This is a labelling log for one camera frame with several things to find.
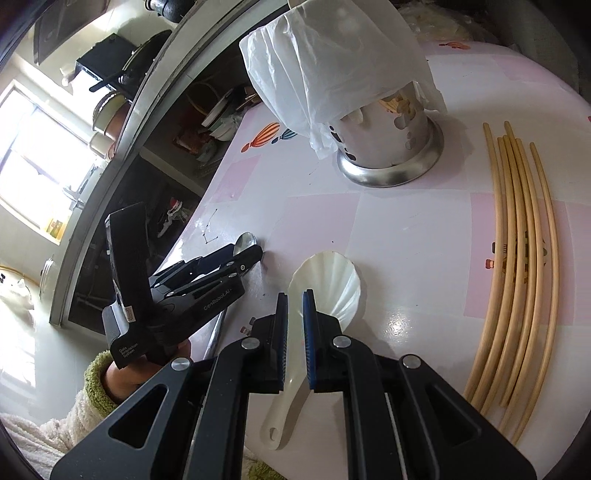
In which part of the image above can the small steel spoon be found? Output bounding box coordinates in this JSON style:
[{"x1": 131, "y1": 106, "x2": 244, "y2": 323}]
[{"x1": 204, "y1": 232, "x2": 257, "y2": 360}]

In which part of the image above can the white shell-shaped rice scoop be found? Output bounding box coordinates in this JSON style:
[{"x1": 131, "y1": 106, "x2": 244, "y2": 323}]
[{"x1": 259, "y1": 251, "x2": 362, "y2": 450}]

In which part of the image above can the person's left hand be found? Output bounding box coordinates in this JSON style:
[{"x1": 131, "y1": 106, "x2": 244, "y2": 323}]
[{"x1": 101, "y1": 356, "x2": 162, "y2": 404}]

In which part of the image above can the wooden chopstick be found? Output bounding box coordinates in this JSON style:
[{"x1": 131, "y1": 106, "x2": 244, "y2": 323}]
[
  {"x1": 464, "y1": 122, "x2": 507, "y2": 410},
  {"x1": 500, "y1": 138, "x2": 544, "y2": 433},
  {"x1": 469, "y1": 132, "x2": 525, "y2": 414},
  {"x1": 512, "y1": 142, "x2": 561, "y2": 444},
  {"x1": 481, "y1": 134, "x2": 527, "y2": 414},
  {"x1": 501, "y1": 121, "x2": 544, "y2": 411}
]

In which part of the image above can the stack of white bowls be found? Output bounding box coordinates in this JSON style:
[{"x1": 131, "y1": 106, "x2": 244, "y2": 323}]
[{"x1": 201, "y1": 88, "x2": 240, "y2": 142}]

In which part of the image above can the brown pot green lid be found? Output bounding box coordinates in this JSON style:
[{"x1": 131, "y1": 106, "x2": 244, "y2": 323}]
[{"x1": 89, "y1": 92, "x2": 131, "y2": 159}]

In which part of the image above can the black wok with lid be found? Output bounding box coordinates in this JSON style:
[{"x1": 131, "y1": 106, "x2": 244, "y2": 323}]
[{"x1": 89, "y1": 29, "x2": 172, "y2": 100}]

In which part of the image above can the steel utensil holder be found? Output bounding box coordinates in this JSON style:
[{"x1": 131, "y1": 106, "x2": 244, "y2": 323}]
[{"x1": 329, "y1": 83, "x2": 444, "y2": 188}]

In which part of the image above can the white plastic bag on holder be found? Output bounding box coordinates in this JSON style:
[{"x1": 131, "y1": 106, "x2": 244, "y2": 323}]
[{"x1": 239, "y1": 0, "x2": 447, "y2": 158}]

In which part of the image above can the large black stockpot steel lid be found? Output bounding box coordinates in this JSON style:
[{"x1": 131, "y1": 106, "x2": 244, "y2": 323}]
[{"x1": 144, "y1": 0, "x2": 193, "y2": 24}]

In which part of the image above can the range hood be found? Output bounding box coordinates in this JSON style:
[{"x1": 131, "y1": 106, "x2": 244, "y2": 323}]
[{"x1": 33, "y1": 0, "x2": 110, "y2": 65}]

